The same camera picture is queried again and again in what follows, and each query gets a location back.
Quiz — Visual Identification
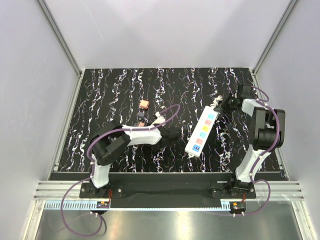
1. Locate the brown plug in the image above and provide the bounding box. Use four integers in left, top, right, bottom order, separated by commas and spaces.
137, 121, 146, 127

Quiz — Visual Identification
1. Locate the white power strip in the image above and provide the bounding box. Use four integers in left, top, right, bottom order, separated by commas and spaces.
184, 106, 218, 158

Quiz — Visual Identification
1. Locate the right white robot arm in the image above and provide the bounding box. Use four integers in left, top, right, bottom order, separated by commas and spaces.
216, 96, 286, 199

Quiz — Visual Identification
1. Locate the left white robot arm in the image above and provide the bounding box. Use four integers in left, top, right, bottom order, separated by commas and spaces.
87, 120, 181, 198

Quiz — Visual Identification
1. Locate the left orange connector board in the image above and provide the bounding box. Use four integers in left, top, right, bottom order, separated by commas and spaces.
96, 201, 111, 209

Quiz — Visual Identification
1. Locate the orange connector board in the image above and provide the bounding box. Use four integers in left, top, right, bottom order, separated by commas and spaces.
96, 201, 111, 209
232, 201, 246, 210

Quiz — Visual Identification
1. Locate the right orange connector board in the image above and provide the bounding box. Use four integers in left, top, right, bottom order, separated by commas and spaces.
232, 201, 246, 210

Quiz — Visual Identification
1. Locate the white braided power cord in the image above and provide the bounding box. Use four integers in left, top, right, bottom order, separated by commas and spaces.
211, 94, 225, 108

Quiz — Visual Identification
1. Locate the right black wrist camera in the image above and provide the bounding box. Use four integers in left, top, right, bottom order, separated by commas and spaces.
236, 84, 255, 100

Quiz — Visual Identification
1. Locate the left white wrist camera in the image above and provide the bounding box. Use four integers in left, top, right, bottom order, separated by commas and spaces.
151, 112, 166, 127

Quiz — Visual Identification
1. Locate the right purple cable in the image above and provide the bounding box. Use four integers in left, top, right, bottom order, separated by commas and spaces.
231, 86, 280, 216

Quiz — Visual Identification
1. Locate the purple cable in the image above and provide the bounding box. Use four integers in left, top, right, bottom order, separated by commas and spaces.
231, 86, 280, 216
61, 103, 181, 236

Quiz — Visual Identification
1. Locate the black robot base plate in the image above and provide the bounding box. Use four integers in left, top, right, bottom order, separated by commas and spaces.
47, 170, 289, 209

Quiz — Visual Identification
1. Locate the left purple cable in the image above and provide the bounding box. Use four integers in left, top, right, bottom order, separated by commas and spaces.
61, 103, 181, 236

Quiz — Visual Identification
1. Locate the silver aluminium rail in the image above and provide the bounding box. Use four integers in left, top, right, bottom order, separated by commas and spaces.
33, 181, 304, 201

